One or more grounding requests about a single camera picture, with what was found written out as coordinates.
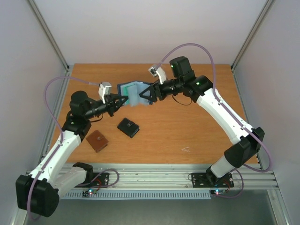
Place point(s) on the green credit card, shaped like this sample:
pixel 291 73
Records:
pixel 125 93

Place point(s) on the black card holder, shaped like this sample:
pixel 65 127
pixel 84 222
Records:
pixel 128 127

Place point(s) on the right small circuit board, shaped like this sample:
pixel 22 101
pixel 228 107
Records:
pixel 218 192

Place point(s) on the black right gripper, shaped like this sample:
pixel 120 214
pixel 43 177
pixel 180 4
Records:
pixel 157 90

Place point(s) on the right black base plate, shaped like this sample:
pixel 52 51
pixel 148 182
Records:
pixel 199 180

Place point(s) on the slotted grey cable duct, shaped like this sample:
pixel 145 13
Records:
pixel 139 195

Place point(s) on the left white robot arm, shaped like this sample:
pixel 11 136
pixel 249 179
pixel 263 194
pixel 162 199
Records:
pixel 40 191

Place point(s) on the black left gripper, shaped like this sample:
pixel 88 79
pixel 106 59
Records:
pixel 114 105

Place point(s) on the left aluminium corner post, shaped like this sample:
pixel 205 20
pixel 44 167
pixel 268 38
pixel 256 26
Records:
pixel 37 13

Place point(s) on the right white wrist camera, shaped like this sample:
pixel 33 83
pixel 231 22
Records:
pixel 156 71

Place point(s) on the small circuit board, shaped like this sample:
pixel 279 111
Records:
pixel 90 192
pixel 218 192

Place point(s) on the left small circuit board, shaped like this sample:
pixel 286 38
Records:
pixel 90 192

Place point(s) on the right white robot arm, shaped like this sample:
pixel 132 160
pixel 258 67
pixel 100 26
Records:
pixel 244 138

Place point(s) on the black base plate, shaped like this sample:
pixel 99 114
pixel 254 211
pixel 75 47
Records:
pixel 102 179
pixel 199 180

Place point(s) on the aluminium rail base frame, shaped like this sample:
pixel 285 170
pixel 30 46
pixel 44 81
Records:
pixel 176 177

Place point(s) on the right aluminium corner post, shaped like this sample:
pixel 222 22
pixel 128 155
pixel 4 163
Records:
pixel 254 29

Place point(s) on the aluminium corner post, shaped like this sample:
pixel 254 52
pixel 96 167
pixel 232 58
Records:
pixel 254 29
pixel 37 13

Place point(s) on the brown card holder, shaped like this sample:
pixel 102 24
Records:
pixel 97 141

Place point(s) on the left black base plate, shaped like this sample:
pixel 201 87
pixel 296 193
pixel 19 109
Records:
pixel 102 179

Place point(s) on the dark blue card holder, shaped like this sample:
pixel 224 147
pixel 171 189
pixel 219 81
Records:
pixel 134 89

